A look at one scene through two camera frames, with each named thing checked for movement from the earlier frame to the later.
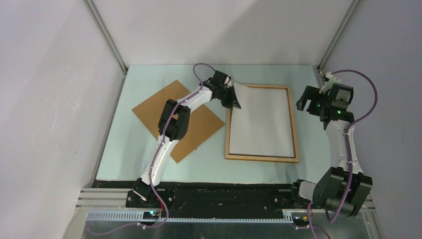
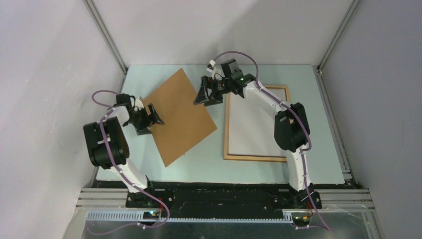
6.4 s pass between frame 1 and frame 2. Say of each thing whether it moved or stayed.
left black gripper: moved
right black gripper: moved
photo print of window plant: stayed
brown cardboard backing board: moved
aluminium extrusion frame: stayed
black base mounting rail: stayed
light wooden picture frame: stayed
